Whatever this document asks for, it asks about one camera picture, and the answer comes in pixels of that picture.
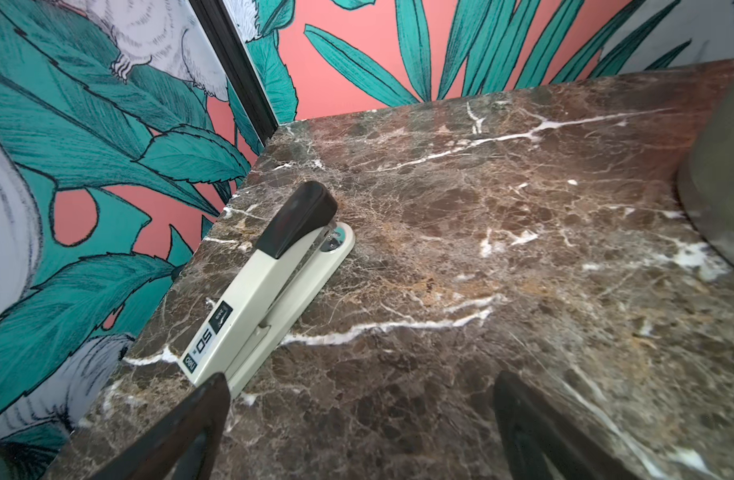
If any left black frame post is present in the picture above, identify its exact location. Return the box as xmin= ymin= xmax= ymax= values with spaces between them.
xmin=190 ymin=0 xmax=279 ymax=146

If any grey stapler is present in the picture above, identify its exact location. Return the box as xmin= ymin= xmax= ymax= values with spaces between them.
xmin=179 ymin=181 xmax=355 ymax=397

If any grey mesh waste bin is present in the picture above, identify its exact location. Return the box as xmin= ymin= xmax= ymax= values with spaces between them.
xmin=677 ymin=81 xmax=734 ymax=267

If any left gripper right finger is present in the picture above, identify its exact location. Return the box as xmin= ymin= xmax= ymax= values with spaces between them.
xmin=493 ymin=371 xmax=637 ymax=479

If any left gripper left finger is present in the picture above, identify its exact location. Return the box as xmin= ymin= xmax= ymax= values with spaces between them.
xmin=93 ymin=372 xmax=231 ymax=479

